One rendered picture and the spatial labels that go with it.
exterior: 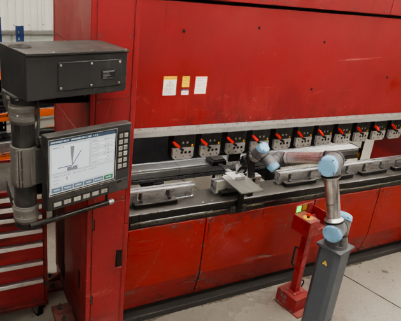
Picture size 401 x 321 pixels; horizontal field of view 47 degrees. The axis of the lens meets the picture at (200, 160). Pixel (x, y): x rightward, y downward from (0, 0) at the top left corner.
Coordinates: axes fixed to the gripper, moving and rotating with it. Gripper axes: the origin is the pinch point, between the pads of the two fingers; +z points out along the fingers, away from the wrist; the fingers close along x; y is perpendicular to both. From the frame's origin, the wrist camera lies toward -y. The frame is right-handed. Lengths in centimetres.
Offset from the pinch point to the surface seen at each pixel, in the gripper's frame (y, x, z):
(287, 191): -14.5, -41.5, 10.5
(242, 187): -11.7, 4.6, -3.6
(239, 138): 19.8, 1.7, -14.6
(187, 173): 17.6, 23.5, 30.6
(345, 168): -1, -113, 16
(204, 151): 15.2, 28.2, -9.5
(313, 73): 48, -53, -49
